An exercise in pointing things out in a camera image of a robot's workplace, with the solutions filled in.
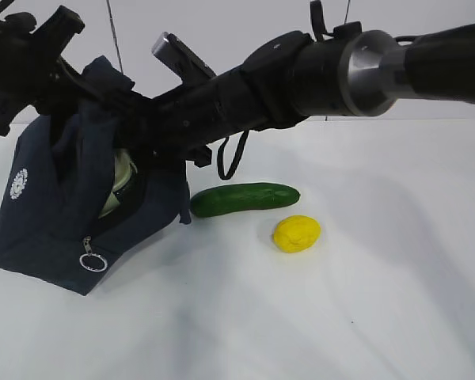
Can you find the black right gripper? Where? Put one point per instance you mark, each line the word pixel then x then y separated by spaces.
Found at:
pixel 179 122

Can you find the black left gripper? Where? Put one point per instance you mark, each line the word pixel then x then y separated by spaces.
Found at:
pixel 33 71

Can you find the glass container green lid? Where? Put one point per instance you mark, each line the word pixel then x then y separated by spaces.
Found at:
pixel 125 172

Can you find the green cucumber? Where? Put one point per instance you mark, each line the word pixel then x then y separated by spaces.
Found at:
pixel 232 198

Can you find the navy blue lunch bag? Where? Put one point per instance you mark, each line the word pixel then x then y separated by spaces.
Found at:
pixel 63 219

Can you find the yellow lemon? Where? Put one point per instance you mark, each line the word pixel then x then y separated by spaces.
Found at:
pixel 296 233

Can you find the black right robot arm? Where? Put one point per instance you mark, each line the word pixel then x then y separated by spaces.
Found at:
pixel 294 77

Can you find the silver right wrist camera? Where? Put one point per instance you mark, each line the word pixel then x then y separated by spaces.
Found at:
pixel 181 60

